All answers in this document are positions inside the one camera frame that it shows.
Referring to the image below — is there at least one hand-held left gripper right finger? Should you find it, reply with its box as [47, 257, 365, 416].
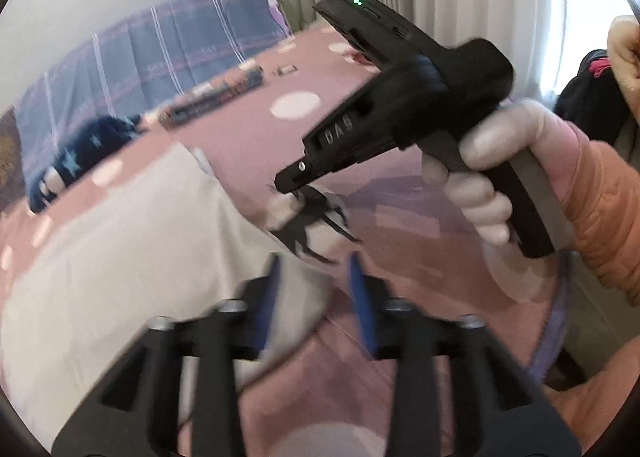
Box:
[347, 252, 583, 457]

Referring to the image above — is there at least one dark cloth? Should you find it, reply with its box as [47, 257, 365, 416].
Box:
[554, 49, 632, 145]

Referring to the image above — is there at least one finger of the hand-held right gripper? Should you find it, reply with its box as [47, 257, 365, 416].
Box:
[274, 151, 368, 195]

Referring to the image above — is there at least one floral patterned garment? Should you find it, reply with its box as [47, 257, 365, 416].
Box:
[160, 62, 266, 128]

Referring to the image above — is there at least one purple tree-print bedsheet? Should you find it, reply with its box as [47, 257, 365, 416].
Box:
[0, 107, 26, 218]

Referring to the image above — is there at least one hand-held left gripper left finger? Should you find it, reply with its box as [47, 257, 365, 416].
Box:
[50, 254, 283, 457]

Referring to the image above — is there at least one blue plaid sheet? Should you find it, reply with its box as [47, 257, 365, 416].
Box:
[15, 0, 293, 178]

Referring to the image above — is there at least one person's right hand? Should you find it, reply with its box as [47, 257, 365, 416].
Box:
[421, 99, 591, 247]

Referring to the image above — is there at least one pink polka-dot deer blanket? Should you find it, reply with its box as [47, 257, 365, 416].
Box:
[0, 29, 571, 457]

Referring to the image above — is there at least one grey t-shirt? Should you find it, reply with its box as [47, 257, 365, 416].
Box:
[0, 142, 341, 443]

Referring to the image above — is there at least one person's right forearm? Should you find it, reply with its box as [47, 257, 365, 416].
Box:
[555, 137, 640, 305]

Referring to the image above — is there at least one navy star-print cloth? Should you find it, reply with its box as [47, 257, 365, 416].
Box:
[27, 114, 143, 215]

